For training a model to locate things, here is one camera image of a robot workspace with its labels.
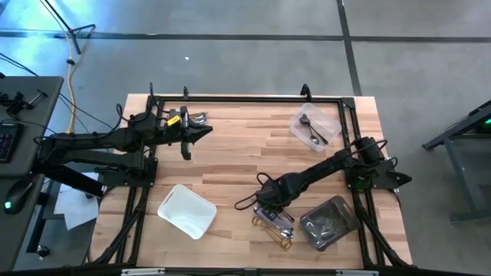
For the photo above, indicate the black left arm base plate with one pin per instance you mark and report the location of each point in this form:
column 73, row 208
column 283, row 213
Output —
column 115, row 178

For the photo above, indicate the white paper sheet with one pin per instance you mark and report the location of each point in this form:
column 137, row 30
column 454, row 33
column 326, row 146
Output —
column 74, row 207

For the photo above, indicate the black tripod stand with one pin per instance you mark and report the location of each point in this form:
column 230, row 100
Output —
column 75, row 42

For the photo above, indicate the black desk leg with caster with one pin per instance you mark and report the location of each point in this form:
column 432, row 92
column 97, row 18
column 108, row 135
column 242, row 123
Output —
column 42, row 251

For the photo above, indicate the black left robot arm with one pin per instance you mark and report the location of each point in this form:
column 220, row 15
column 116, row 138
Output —
column 96, row 138

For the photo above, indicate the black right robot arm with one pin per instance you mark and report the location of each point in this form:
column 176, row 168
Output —
column 318, row 168

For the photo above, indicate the black computer mouse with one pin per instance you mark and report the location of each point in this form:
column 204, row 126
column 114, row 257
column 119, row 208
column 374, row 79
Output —
column 17, row 195

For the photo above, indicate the yellow label tag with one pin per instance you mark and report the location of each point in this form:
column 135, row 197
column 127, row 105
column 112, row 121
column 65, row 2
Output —
column 173, row 121

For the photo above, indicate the dark grey translucent bin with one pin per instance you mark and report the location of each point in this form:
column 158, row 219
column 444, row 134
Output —
column 330, row 224

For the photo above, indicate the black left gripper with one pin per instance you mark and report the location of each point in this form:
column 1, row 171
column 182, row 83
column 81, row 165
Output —
column 176, row 130

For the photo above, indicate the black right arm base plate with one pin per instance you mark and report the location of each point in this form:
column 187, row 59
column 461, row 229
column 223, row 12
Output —
column 383, row 180

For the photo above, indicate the white plastic bin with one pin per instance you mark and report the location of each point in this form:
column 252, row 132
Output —
column 188, row 211

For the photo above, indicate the black desk clamp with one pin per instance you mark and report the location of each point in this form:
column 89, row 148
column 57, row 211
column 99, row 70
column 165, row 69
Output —
column 17, row 103

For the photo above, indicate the black desk support beam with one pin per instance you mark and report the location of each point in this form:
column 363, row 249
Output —
column 69, row 180

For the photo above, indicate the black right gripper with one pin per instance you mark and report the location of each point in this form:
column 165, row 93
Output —
column 272, row 193

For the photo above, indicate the silver bracket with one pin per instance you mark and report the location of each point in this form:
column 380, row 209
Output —
column 356, row 273
column 142, row 272

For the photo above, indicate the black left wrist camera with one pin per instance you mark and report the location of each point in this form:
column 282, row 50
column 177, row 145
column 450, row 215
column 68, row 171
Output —
column 186, row 151

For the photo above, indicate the black keyboard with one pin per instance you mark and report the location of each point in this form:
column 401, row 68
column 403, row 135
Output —
column 7, row 142

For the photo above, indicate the black side table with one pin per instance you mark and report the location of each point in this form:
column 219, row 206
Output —
column 466, row 180

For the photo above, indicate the grey desk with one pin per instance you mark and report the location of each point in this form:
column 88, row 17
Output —
column 34, row 107

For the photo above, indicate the gold spoon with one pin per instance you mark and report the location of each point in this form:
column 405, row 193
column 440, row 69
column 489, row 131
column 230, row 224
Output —
column 256, row 221
column 286, row 244

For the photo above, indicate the clear plastic bin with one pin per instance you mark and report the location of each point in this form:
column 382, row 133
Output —
column 326, row 122

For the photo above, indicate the black aluminium table frame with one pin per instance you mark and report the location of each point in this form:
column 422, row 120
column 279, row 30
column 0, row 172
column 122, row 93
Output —
column 249, row 99

